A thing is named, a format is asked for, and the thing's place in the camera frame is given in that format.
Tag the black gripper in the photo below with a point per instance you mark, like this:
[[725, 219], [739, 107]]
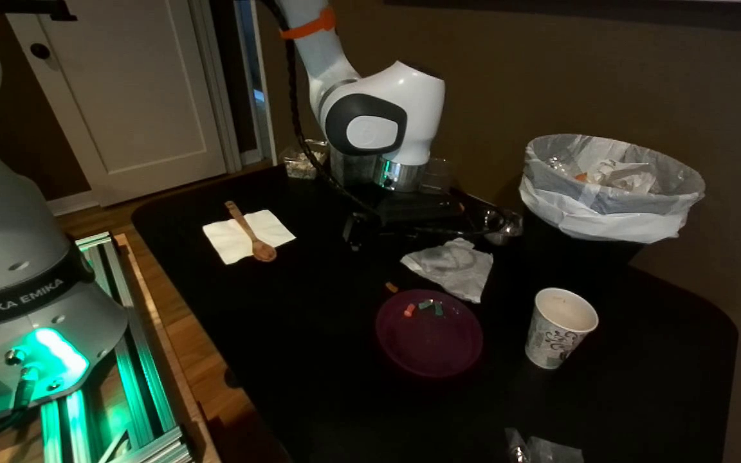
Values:
[[423, 209]]

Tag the orange gummy candy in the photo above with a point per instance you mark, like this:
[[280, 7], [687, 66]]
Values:
[[388, 287]]

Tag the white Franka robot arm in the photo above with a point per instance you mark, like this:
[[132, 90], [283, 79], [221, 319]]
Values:
[[1, 214]]

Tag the green gummy candy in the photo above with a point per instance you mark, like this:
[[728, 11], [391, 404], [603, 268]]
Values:
[[437, 307], [426, 305]]

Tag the red gummy candy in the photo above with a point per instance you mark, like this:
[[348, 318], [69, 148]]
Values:
[[410, 310]]

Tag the crumpled white paper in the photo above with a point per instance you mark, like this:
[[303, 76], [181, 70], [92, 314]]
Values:
[[450, 272]]

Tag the clear plastic cup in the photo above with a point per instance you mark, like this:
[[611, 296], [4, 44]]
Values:
[[501, 228]]

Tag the clear popcorn container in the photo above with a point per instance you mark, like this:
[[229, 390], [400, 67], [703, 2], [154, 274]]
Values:
[[306, 160]]

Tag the pink plastic bowl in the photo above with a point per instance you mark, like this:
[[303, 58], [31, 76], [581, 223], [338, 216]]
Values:
[[429, 343]]

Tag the black trash bin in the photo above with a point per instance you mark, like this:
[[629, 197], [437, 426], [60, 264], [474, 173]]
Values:
[[577, 252]]

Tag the wooden spoon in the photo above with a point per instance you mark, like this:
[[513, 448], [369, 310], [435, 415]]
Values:
[[254, 240]]

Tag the patterned paper cup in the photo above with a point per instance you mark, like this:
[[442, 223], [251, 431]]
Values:
[[554, 330]]

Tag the white paper napkin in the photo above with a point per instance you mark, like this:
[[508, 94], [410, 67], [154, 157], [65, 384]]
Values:
[[236, 246]]

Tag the white door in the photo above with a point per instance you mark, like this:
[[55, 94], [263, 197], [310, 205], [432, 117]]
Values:
[[130, 94]]

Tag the round door knob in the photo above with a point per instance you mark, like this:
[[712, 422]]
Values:
[[38, 52]]

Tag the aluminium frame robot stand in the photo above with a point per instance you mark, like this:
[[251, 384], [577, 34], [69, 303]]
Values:
[[130, 377]]

